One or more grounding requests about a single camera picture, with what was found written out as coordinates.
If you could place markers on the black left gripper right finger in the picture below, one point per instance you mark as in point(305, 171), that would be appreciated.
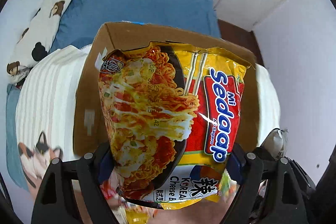
point(268, 190)

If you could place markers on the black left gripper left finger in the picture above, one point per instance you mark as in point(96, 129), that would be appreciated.
point(70, 190)

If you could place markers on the clear snack pack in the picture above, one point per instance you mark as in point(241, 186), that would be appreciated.
point(276, 143)

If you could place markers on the Mi Sedaap noodle packet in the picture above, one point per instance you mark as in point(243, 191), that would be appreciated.
point(172, 112)

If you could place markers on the cardboard box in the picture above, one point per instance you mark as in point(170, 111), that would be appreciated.
point(89, 126)

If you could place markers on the striped cat print blanket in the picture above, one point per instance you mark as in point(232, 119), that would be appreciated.
point(45, 117)

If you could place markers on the dog print long pillow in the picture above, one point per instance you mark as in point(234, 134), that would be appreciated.
point(36, 40)

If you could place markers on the blue bed sheet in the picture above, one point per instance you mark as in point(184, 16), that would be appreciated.
point(83, 18)

